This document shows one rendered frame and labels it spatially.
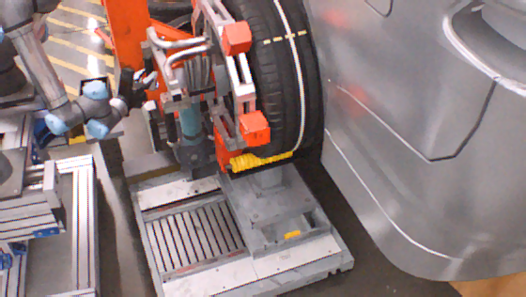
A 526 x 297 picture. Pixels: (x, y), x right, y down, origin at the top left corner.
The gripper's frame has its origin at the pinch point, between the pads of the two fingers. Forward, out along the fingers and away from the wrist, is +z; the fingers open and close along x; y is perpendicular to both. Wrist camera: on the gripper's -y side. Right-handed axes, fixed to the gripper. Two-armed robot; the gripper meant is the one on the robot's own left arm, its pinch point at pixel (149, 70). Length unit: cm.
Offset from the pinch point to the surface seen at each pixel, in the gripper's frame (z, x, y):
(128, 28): 13.1, -17.9, -7.4
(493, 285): 16, 147, 81
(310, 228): 3, 67, 66
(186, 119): 0.7, 13.1, 20.7
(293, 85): -6, 60, -14
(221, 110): 11.4, 23.1, 20.9
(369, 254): 12, 93, 83
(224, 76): 0.0, 32.1, -6.0
